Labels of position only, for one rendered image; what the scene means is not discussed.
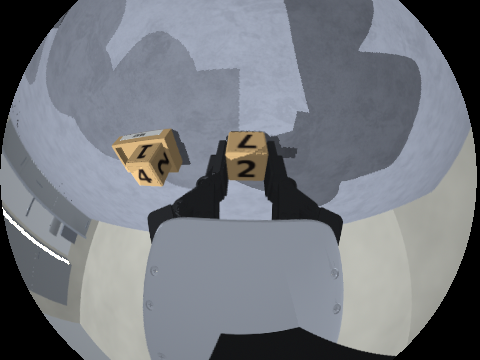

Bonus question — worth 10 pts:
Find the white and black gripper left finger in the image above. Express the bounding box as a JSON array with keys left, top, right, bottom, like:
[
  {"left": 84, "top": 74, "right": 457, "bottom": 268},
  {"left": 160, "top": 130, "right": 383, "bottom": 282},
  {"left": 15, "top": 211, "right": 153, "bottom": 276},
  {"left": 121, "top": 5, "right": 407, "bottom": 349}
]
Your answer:
[{"left": 147, "top": 140, "right": 229, "bottom": 244}]

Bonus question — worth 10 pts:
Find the tan wooden number cube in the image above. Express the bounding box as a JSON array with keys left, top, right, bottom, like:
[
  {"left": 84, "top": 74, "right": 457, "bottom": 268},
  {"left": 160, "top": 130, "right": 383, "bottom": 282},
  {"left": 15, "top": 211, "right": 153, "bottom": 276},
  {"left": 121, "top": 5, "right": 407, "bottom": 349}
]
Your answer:
[
  {"left": 126, "top": 142, "right": 172, "bottom": 186},
  {"left": 225, "top": 132, "right": 268, "bottom": 181}
]

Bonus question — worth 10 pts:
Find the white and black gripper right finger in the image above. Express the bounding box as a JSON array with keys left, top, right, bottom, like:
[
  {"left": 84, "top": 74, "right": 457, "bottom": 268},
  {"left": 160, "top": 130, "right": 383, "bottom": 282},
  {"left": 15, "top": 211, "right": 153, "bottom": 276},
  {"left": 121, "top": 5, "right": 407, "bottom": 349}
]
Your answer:
[{"left": 264, "top": 141, "right": 343, "bottom": 245}]

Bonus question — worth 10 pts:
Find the tan wooden tray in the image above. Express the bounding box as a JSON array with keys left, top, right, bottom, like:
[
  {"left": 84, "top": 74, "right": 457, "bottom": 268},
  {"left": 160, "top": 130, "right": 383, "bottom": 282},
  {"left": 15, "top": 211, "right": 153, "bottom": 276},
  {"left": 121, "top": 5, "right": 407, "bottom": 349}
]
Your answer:
[{"left": 112, "top": 129, "right": 183, "bottom": 173}]

